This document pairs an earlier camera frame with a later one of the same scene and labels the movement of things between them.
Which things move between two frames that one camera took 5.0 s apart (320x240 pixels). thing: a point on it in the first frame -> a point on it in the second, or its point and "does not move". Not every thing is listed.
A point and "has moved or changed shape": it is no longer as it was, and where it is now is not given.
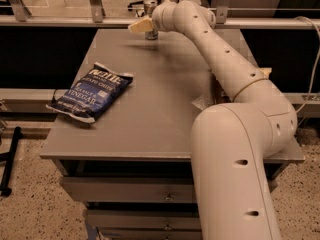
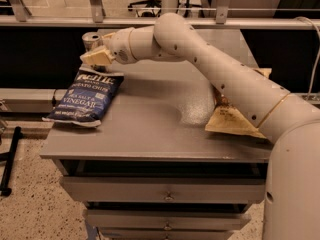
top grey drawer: x=129 y=190 does not move
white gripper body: x=157 y=18 -> x=119 y=46
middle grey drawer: x=145 y=220 does not move
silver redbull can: x=148 y=9 -> x=93 y=41
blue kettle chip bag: x=94 y=95 has moved or changed shape
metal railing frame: x=95 y=14 does not move
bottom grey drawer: x=185 y=234 does not move
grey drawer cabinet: x=132 y=169 does not move
